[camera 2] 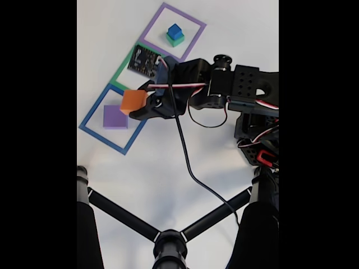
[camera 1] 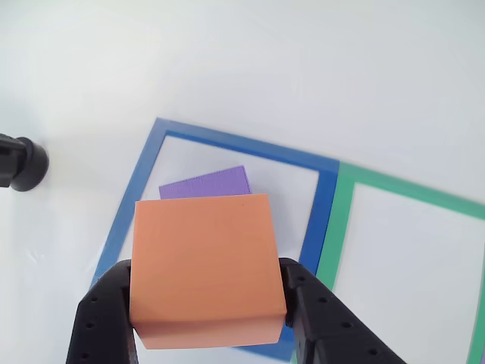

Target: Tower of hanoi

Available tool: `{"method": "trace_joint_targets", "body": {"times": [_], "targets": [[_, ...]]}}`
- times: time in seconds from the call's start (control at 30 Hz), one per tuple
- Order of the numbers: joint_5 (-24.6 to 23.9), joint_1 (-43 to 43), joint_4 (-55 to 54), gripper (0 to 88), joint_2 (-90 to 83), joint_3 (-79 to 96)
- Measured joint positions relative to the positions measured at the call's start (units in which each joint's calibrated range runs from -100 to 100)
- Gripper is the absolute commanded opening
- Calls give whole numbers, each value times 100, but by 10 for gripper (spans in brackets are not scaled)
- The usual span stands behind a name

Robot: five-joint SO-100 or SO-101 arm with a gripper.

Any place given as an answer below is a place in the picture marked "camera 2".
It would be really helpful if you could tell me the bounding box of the green square frame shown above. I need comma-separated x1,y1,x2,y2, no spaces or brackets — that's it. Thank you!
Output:
108,41,169,95

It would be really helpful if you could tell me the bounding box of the red white servo wire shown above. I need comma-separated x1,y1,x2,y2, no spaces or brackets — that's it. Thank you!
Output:
147,82,228,129

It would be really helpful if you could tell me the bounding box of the camera board with blue mount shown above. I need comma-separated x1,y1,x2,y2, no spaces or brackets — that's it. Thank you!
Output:
127,44,177,95

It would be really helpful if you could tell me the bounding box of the blue square frame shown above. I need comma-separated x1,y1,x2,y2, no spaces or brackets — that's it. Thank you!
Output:
78,83,155,156

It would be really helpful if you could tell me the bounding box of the large purple block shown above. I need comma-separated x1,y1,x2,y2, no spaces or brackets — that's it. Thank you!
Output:
103,105,129,129

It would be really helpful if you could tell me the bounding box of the red clamp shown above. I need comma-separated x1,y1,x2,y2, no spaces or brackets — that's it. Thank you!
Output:
257,150,277,166

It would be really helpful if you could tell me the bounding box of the black tripod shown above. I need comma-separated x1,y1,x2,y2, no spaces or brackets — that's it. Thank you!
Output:
77,165,279,269

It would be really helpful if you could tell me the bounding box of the orange block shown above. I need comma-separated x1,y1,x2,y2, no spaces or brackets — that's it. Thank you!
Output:
120,89,149,115

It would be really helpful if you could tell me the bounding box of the black cable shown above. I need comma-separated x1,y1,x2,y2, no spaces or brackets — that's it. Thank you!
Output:
167,63,242,225

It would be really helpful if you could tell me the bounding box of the green block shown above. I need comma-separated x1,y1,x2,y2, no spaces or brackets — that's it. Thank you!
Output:
165,32,185,48

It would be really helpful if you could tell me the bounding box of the purple square frame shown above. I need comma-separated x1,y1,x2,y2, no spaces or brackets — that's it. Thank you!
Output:
139,2,208,64

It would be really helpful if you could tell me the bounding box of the small blue block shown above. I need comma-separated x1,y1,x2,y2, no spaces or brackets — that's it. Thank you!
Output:
167,24,183,40

